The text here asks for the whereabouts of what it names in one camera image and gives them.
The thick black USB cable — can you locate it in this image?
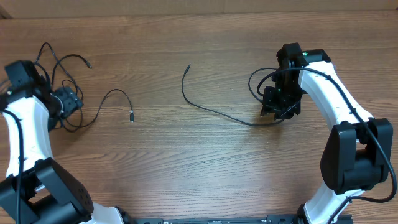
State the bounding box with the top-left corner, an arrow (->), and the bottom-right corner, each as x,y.
57,79 -> 136,133

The thin black USB-C cable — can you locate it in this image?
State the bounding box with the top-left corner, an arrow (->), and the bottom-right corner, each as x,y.
181,63 -> 285,128

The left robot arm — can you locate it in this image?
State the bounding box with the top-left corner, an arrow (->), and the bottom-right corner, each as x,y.
1,60 -> 132,224

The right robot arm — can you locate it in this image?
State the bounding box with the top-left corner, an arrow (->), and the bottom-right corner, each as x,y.
257,43 -> 397,223

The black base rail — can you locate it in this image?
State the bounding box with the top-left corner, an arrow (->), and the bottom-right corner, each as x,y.
132,215 -> 307,224

